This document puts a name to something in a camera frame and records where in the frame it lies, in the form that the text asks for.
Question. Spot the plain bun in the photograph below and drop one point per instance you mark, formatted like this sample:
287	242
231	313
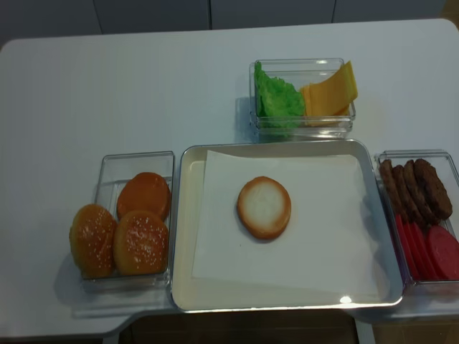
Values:
147	191
264	208

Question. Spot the green lettuce leaf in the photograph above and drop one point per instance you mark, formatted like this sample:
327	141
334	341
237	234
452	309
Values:
280	105

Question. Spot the clear lettuce cheese container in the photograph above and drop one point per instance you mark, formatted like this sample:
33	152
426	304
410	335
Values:
300	72

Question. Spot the plain bottom bun front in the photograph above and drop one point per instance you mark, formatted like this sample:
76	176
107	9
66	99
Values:
147	191

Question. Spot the sesame top bun right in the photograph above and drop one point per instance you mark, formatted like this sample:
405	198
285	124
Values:
141	244

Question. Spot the sesame bun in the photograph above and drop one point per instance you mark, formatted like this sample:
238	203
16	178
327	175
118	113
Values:
91	241
141	244

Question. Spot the yellow cheese slices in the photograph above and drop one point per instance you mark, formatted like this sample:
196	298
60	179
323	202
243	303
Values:
330	98

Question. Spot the clear bun container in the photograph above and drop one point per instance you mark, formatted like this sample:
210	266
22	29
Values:
115	172

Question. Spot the white paper sheet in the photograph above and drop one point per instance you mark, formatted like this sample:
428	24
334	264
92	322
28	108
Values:
326	245

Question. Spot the silver metal tray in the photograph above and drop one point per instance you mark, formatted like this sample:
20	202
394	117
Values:
194	294

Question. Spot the sesame top bun left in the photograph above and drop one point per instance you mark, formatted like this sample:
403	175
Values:
91	241

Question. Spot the brown patty rear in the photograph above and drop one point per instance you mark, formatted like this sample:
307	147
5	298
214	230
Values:
385	171

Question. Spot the brown patty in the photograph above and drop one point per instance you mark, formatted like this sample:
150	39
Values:
385	171
409	205
417	195
434	190

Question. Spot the clear patty tomato container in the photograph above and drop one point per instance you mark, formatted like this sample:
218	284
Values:
448	174

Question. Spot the brown patty front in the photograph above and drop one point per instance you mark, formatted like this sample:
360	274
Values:
434	190

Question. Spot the red tomato slices stack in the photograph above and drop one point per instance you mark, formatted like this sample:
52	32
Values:
415	251

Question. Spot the red tomato slice front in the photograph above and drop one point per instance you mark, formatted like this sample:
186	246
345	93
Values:
442	247

